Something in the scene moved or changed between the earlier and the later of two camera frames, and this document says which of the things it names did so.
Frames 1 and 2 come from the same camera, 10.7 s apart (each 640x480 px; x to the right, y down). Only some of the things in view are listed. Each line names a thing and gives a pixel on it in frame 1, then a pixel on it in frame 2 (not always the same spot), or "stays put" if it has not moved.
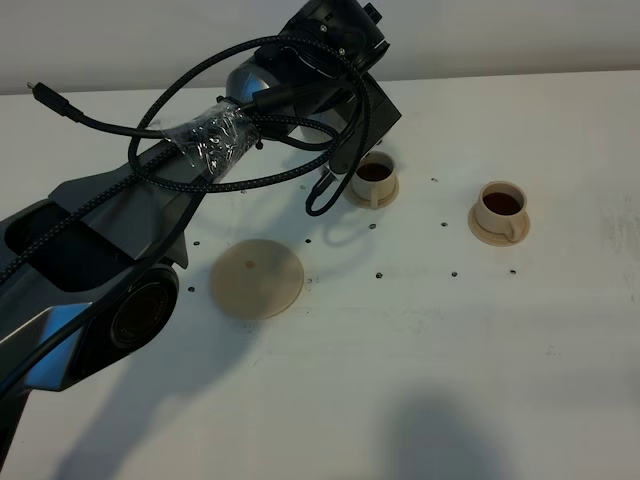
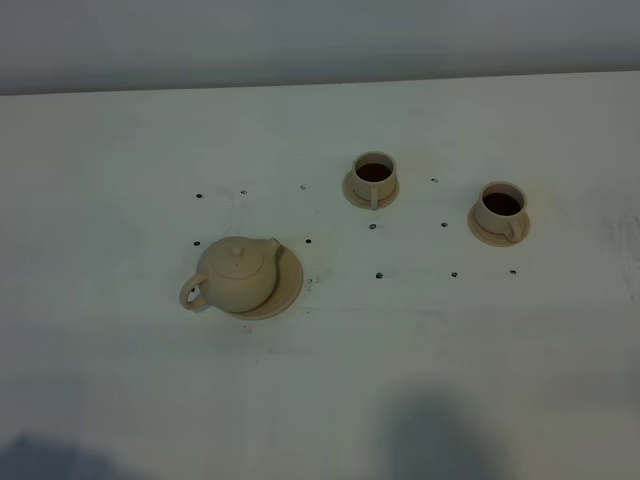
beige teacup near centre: (375, 177) stays put
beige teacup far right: (500, 208) stays put
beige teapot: (330, 119) → (237, 274)
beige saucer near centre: (384, 202) stays put
